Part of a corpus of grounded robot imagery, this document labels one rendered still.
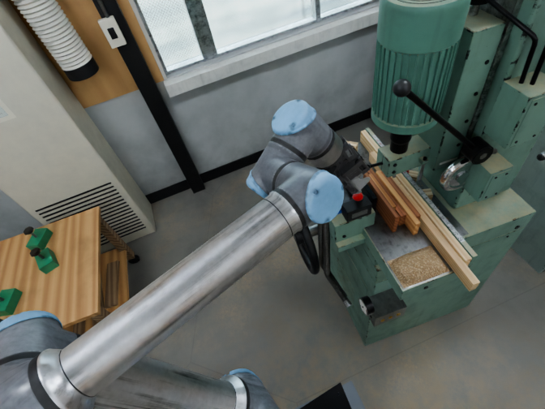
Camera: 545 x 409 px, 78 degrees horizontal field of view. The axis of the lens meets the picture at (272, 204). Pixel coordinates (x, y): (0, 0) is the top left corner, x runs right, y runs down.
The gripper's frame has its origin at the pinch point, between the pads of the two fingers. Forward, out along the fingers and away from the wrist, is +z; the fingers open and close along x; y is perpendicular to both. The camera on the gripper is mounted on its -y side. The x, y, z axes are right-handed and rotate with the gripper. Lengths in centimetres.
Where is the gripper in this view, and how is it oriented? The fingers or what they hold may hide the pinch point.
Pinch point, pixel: (356, 190)
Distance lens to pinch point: 99.9
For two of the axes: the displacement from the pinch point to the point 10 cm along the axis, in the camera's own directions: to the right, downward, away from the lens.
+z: 6.1, 3.7, 7.0
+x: -3.0, -7.1, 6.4
